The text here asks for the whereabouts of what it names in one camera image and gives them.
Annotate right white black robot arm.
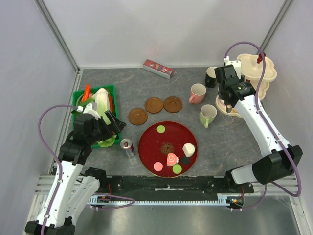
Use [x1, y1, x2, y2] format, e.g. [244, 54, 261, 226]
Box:
[215, 65, 303, 197]

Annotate white cable duct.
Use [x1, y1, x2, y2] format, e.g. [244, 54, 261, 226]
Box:
[87, 194, 243, 208]

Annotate black sandwich cookie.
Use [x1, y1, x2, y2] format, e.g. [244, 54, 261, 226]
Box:
[180, 156, 190, 165]

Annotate pink macaron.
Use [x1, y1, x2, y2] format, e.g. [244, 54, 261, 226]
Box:
[153, 162, 163, 172]

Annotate brown coaster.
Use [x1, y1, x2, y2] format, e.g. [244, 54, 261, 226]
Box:
[163, 96, 182, 113]
[128, 108, 148, 125]
[145, 97, 163, 114]

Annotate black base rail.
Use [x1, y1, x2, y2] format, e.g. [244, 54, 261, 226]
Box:
[101, 176, 254, 194]

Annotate white cream cake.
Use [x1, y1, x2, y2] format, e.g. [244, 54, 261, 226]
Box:
[182, 143, 196, 158]

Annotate red snack box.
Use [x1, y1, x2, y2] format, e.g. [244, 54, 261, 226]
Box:
[143, 59, 174, 80]

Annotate energy drink can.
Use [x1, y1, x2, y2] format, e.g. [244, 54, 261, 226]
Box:
[120, 138, 135, 158]

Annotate pink swirl cake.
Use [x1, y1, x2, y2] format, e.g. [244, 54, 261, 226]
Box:
[166, 153, 179, 167]

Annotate green macaron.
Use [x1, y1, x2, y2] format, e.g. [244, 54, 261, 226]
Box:
[156, 125, 165, 134]
[172, 164, 182, 174]

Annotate metal tongs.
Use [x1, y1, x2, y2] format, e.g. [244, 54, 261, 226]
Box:
[226, 105, 232, 113]

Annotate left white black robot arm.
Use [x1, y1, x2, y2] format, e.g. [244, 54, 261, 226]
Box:
[25, 110, 126, 235]

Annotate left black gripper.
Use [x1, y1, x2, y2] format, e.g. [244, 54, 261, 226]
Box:
[88, 110, 126, 144]

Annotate green mug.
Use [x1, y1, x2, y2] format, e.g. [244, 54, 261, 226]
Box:
[200, 104, 217, 128]

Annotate dark red round tray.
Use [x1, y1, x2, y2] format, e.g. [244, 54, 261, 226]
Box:
[138, 121, 198, 178]

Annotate toy napa cabbage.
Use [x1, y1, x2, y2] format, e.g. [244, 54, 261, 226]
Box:
[90, 88, 117, 148]

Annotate pink mug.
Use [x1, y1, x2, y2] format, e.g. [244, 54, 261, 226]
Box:
[189, 83, 206, 104]

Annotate black mug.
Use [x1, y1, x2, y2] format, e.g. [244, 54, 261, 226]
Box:
[205, 67, 217, 88]

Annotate toy orange carrot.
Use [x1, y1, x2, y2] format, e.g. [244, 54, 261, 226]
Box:
[82, 84, 90, 102]

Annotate cream three tier stand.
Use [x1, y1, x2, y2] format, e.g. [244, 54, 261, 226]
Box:
[215, 53, 277, 118]

